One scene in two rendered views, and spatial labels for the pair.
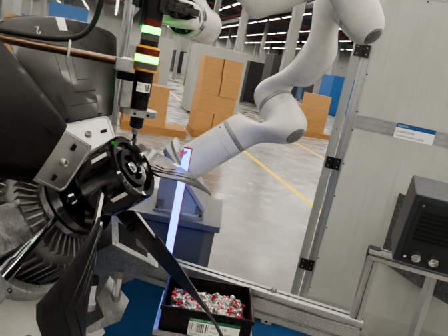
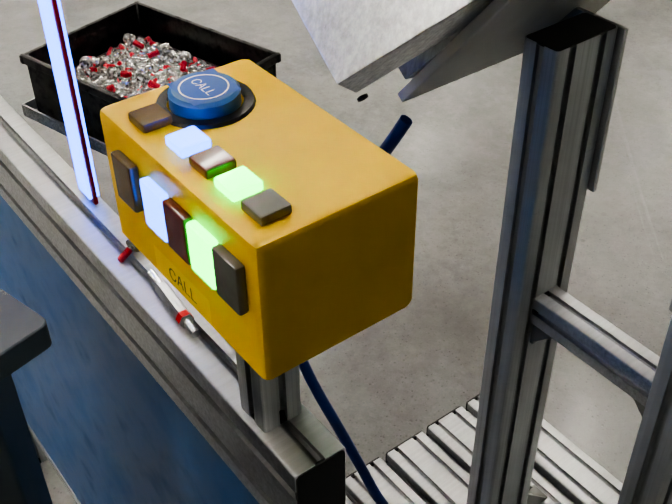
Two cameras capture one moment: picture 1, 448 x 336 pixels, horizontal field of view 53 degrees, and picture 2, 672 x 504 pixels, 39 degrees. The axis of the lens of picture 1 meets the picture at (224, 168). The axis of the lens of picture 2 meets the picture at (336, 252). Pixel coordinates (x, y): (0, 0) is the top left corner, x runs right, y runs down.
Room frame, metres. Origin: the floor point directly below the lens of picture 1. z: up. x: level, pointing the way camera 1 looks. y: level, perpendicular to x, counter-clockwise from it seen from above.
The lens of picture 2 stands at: (1.55, 0.70, 1.34)
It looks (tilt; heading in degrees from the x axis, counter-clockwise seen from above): 39 degrees down; 221
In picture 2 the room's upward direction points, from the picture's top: 1 degrees counter-clockwise
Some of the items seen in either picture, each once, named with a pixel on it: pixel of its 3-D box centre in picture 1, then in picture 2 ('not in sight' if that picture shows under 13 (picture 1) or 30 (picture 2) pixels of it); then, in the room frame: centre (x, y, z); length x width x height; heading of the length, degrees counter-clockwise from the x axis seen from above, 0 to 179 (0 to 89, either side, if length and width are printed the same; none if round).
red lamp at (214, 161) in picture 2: not in sight; (212, 162); (1.29, 0.40, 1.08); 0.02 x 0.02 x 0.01; 77
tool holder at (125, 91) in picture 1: (136, 88); not in sight; (0.84, 0.19, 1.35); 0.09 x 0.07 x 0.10; 112
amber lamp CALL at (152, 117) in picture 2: not in sight; (150, 118); (1.28, 0.34, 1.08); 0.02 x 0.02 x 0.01; 77
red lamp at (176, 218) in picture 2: not in sight; (179, 231); (1.31, 0.39, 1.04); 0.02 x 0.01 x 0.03; 77
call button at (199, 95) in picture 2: not in sight; (204, 97); (1.25, 0.35, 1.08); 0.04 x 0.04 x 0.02
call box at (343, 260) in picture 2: not in sight; (255, 215); (1.26, 0.39, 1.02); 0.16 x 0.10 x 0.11; 77
